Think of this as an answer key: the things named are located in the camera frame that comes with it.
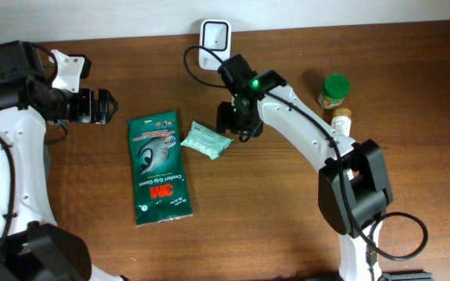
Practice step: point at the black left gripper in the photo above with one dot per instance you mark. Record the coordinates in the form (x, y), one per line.
(93, 111)

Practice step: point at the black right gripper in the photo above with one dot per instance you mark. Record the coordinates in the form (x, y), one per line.
(250, 126)

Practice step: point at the mint green wipes packet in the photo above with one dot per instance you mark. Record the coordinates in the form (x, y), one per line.
(206, 141)

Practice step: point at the white tube with tan cap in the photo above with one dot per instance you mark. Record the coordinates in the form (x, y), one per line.
(342, 121)

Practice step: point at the green lid jar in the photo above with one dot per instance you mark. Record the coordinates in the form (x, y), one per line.
(335, 90)

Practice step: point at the green 3M gloves packet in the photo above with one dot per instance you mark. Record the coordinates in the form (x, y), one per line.
(160, 184)

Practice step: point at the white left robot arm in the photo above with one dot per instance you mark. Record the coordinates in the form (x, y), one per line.
(39, 87)

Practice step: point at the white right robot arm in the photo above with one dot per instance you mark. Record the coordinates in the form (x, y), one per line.
(353, 186)

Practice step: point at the white barcode scanner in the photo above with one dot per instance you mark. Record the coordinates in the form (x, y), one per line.
(215, 35)

